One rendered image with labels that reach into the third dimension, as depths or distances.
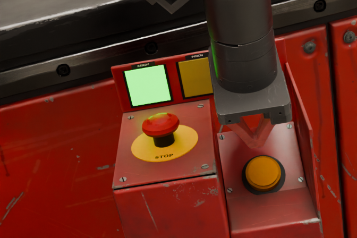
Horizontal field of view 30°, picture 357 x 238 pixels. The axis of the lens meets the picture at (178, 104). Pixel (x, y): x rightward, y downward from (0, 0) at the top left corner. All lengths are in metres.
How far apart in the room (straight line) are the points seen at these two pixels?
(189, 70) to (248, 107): 0.18
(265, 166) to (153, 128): 0.13
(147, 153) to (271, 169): 0.14
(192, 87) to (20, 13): 0.28
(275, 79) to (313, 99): 0.39
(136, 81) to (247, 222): 0.21
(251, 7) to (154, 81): 0.25
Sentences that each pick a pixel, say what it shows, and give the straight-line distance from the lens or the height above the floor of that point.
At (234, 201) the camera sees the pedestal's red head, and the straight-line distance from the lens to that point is 0.73.
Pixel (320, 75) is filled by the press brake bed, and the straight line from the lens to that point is 0.99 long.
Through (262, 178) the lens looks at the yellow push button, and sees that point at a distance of 0.73.
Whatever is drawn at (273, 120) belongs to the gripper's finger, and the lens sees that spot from 0.60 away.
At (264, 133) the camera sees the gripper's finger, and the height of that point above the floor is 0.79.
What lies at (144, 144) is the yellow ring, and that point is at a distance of 0.71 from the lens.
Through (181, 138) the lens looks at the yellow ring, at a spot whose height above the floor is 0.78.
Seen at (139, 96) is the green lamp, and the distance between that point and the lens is 0.77.
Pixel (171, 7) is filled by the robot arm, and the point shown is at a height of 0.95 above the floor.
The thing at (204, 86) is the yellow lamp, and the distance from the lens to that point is 0.77.
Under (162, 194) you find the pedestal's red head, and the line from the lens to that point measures 0.66.
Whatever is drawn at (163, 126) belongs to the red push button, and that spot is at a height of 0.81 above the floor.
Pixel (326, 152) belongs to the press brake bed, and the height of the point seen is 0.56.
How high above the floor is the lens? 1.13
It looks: 27 degrees down
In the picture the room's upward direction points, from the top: 12 degrees counter-clockwise
